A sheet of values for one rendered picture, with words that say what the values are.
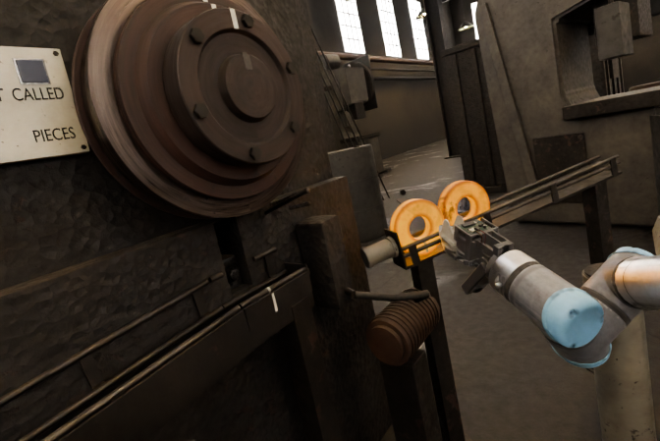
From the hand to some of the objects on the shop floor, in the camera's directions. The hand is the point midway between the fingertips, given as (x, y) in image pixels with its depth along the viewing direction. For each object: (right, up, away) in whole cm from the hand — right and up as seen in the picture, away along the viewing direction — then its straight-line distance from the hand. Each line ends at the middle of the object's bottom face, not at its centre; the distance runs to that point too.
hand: (443, 231), depth 92 cm
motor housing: (+2, -72, +16) cm, 73 cm away
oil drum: (+3, -33, +289) cm, 291 cm away
